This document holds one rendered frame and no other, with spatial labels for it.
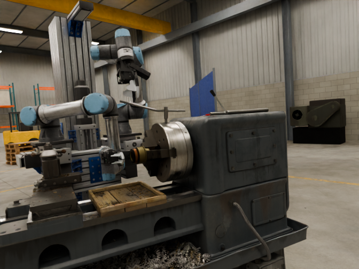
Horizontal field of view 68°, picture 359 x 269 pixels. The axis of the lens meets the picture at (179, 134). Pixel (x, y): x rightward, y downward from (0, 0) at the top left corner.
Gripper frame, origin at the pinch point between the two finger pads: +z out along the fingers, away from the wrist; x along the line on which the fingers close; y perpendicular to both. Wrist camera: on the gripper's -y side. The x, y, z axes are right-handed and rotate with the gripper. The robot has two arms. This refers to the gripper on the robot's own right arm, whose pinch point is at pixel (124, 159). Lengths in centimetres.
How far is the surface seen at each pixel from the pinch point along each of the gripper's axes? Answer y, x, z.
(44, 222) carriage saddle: 36.1, -16.3, 19.5
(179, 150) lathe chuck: -24.0, 2.6, 12.5
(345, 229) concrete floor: -231, -107, -35
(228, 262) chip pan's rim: -39, -52, 27
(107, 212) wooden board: 12.5, -19.4, 14.6
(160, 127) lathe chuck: -19.2, 13.8, 2.6
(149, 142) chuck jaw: -15.7, 6.4, -4.8
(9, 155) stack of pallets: 154, -77, -978
